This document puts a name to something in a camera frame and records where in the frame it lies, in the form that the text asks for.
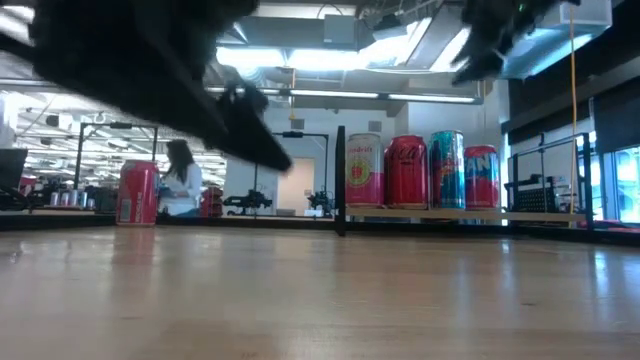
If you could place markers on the grey ceiling box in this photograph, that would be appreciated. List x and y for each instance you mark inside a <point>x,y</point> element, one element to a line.
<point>340,29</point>

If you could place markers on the long ceiling light strip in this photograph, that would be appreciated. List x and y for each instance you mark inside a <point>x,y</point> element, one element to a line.
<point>430,98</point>

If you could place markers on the black perforated crate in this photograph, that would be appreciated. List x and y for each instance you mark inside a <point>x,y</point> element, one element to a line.
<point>535,200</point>

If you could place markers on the pale door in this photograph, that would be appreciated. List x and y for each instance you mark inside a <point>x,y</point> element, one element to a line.
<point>295,190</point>

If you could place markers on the red blue Fanta strawberry can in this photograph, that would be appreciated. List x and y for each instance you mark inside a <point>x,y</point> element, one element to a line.
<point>481,185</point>

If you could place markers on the black gantry frame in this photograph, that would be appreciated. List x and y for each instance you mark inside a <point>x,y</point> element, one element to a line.
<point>292,134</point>
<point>80,160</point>

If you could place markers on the red machine cover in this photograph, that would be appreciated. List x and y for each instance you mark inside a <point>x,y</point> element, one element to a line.
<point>212,202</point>

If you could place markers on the wooden shelf with black frame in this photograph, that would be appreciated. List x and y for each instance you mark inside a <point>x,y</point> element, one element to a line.
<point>540,216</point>

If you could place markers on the person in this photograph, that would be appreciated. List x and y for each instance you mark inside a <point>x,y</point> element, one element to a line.
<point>182,190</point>

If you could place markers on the black background robot arm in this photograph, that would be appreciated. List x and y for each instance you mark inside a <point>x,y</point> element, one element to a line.
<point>250,200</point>
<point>320,200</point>

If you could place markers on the red Coca-Cola can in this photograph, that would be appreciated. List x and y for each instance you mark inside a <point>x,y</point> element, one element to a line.
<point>406,180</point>
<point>137,195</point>

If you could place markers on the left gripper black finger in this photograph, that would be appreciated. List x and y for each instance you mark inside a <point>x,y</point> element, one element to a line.
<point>247,100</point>
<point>250,140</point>

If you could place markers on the silver rectangular ceiling duct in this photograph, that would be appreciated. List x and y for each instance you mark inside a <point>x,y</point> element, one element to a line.
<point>440,35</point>

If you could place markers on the blue silver slim energy can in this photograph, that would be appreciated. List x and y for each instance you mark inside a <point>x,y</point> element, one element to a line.
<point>446,175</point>

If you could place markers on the black monitor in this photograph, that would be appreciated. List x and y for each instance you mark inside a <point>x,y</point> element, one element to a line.
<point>12,167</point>

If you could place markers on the grey wall vent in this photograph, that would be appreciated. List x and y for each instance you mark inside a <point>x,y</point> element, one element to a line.
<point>297,124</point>
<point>375,126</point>

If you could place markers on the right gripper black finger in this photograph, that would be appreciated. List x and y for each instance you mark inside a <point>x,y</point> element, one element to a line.
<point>468,62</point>
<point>485,61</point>

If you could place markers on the white ceiling box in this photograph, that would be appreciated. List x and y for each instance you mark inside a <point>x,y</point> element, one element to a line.
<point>595,15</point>

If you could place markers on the pink white Spindrift can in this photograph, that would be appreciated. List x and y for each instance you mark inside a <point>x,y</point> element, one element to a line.
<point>365,190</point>

